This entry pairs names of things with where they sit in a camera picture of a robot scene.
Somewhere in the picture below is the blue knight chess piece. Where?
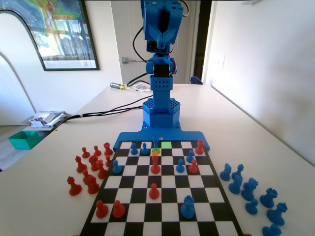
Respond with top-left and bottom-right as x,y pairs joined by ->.
241,177 -> 259,201
219,163 -> 233,181

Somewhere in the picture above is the pile of papers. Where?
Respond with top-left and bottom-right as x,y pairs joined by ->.
28,111 -> 67,128

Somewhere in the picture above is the white door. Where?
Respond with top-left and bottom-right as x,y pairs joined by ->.
110,0 -> 197,86

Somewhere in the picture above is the red servo wire bundle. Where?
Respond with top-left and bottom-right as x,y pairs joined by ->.
182,0 -> 192,18

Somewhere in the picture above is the white paper leaflet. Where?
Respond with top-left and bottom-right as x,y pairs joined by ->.
126,83 -> 151,92

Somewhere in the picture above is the green plastic bin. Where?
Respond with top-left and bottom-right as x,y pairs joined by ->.
8,130 -> 41,150

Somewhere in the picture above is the red piece board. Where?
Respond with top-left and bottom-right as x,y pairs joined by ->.
150,151 -> 161,175

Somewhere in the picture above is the blue plastic part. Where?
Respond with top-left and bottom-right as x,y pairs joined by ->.
189,76 -> 204,86

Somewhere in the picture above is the black framed poster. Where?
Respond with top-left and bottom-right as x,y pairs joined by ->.
31,0 -> 100,71

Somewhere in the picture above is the silver door handle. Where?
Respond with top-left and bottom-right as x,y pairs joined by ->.
121,57 -> 148,64

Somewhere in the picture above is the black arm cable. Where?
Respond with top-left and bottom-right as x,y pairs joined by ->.
133,26 -> 149,62

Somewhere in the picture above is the red rook chess piece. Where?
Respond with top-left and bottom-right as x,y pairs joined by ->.
103,142 -> 114,156
194,140 -> 206,156

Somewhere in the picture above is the yellow handled screwdriver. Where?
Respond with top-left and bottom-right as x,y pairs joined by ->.
109,82 -> 139,92

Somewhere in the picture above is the white arched panel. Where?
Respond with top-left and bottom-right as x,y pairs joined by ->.
0,8 -> 47,126

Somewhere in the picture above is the black and white chessboard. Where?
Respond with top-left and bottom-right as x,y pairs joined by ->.
79,140 -> 244,236

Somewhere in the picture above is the blue rook chess piece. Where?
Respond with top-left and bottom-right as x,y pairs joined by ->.
259,187 -> 279,208
180,195 -> 196,220

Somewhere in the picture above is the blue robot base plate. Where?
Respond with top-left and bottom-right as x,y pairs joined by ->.
113,119 -> 212,152

